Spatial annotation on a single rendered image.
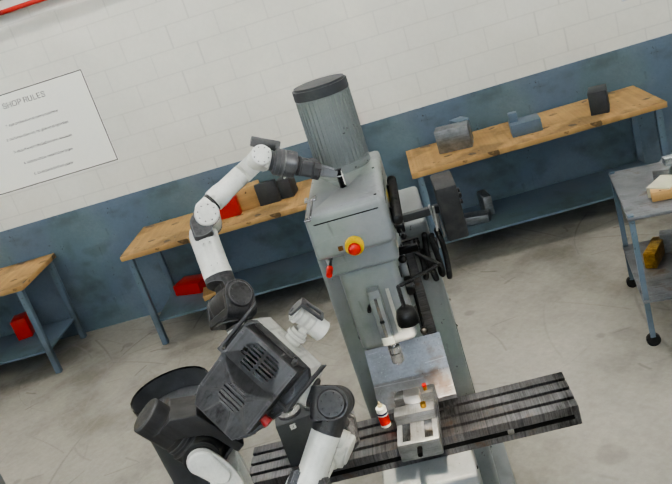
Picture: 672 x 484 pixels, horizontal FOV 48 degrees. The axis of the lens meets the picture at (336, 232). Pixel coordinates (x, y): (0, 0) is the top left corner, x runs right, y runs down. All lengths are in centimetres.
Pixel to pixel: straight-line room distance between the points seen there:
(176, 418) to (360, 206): 83
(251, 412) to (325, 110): 107
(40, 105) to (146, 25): 121
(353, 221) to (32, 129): 532
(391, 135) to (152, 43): 221
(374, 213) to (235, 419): 74
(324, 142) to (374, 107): 410
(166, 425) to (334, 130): 112
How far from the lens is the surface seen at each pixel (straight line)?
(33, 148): 743
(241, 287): 228
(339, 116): 266
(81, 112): 719
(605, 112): 639
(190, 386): 480
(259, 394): 215
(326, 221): 236
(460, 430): 288
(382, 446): 291
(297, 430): 290
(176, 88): 691
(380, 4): 666
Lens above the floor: 258
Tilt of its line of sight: 19 degrees down
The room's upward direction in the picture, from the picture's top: 18 degrees counter-clockwise
